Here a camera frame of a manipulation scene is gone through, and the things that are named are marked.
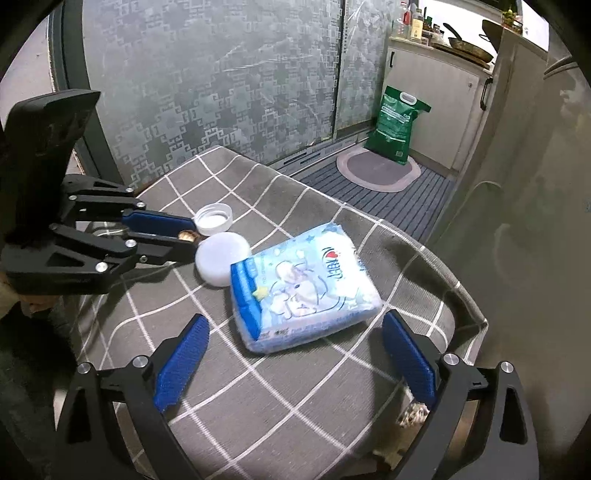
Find brown nut shell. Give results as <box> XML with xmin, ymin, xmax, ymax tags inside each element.
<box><xmin>177</xmin><ymin>230</ymin><xmax>200</xmax><ymax>243</ymax></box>

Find blue tissue pack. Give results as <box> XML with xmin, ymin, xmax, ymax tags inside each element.
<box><xmin>230</xmin><ymin>222</ymin><xmax>382</xmax><ymax>355</ymax></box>

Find white kitchen cabinet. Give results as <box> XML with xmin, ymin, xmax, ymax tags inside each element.
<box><xmin>383</xmin><ymin>37</ymin><xmax>492</xmax><ymax>172</ymax></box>

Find white round lid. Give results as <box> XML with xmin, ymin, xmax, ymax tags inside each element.
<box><xmin>194</xmin><ymin>232</ymin><xmax>252</xmax><ymax>288</ymax></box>

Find frosted patterned sliding door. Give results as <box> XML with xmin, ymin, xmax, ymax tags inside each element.
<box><xmin>49</xmin><ymin>0</ymin><xmax>394</xmax><ymax>187</ymax></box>

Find blue striped floor mat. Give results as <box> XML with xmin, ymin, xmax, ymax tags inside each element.
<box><xmin>294</xmin><ymin>155</ymin><xmax>455</xmax><ymax>243</ymax></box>

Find white refrigerator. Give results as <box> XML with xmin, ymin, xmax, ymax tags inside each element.
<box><xmin>430</xmin><ymin>33</ymin><xmax>590</xmax><ymax>455</ymax></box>

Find oval purple floor mat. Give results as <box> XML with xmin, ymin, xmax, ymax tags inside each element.
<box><xmin>337</xmin><ymin>147</ymin><xmax>421</xmax><ymax>193</ymax></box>

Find green rice bag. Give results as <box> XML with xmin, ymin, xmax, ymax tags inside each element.
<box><xmin>365</xmin><ymin>86</ymin><xmax>432</xmax><ymax>165</ymax></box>

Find frying pan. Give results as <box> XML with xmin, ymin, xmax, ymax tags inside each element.
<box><xmin>443</xmin><ymin>22</ymin><xmax>493</xmax><ymax>63</ymax></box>

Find condiment bottles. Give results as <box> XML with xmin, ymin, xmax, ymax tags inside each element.
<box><xmin>392</xmin><ymin>0</ymin><xmax>434</xmax><ymax>45</ymax></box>

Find white plastic ring lid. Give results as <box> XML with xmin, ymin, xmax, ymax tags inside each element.
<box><xmin>193</xmin><ymin>203</ymin><xmax>233</xmax><ymax>237</ymax></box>

